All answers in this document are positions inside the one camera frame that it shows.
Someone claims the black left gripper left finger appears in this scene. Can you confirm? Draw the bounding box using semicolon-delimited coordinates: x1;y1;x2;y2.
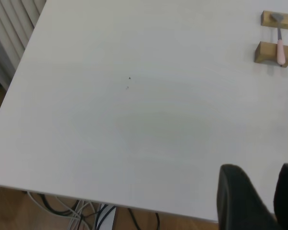
216;163;283;230

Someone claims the pink handled metal spoon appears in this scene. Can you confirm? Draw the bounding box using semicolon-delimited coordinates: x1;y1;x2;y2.
270;13;287;68

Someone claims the white table leg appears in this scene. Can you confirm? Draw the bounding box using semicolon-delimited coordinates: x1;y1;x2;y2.
95;203;117;230

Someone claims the arched wooden block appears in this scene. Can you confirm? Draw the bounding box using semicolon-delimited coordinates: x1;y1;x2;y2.
254;41;288;69

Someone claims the flat wooden block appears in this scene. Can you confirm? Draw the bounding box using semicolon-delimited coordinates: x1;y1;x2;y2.
260;10;288;30

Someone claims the white pleated curtain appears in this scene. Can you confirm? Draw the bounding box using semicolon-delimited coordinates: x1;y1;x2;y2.
0;0;48;92

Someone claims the black cable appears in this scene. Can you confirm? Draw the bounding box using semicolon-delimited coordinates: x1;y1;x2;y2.
127;207;161;230
37;193;84;218

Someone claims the grey cable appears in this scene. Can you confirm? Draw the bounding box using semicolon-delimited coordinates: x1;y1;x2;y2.
66;200;97;230

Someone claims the white cable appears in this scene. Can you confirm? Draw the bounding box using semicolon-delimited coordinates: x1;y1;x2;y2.
25;191;87;230

